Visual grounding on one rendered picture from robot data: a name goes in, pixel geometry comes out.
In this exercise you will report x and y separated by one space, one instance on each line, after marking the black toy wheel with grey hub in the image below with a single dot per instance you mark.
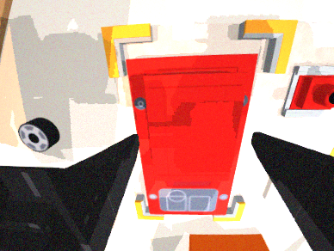
39 134

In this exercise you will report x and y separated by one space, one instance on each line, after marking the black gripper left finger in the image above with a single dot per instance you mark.
88 194

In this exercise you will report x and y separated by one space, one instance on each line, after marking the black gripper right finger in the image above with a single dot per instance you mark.
305 180

